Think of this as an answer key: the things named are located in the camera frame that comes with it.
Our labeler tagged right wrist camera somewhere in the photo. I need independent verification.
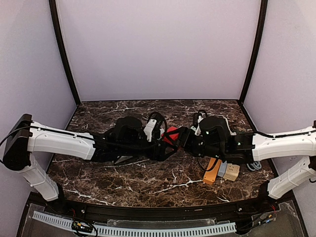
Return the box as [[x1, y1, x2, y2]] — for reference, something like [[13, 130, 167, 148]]
[[191, 110, 208, 136]]

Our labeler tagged beige cube socket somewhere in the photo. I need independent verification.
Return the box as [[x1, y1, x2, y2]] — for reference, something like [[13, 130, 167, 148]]
[[223, 163, 240, 182]]

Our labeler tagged light blue power strip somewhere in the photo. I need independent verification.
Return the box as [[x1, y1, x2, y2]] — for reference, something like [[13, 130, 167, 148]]
[[217, 161, 227, 177]]

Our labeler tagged grey coiled cable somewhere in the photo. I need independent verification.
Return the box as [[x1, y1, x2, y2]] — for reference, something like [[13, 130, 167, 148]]
[[246, 161, 261, 172]]

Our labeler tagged orange power strip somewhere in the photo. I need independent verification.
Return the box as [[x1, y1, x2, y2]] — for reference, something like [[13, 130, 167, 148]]
[[203, 158, 222, 185]]

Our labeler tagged white slotted cable duct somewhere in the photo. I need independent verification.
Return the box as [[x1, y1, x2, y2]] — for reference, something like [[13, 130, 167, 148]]
[[32, 211, 237, 237]]

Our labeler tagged white multi-socket power strip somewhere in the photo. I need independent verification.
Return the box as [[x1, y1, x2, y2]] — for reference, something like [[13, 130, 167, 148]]
[[113, 156, 138, 166]]

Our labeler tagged red cube socket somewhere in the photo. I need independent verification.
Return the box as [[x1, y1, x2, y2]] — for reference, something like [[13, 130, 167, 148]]
[[163, 126, 179, 145]]

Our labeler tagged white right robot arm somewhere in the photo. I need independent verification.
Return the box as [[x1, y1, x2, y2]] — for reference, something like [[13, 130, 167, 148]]
[[172, 117, 316, 200]]

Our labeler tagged black enclosure frame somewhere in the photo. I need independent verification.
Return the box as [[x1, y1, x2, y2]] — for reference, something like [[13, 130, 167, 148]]
[[17, 0, 309, 237]]

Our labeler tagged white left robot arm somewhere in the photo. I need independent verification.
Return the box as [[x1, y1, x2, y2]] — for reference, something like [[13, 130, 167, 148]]
[[1, 112, 178, 202]]

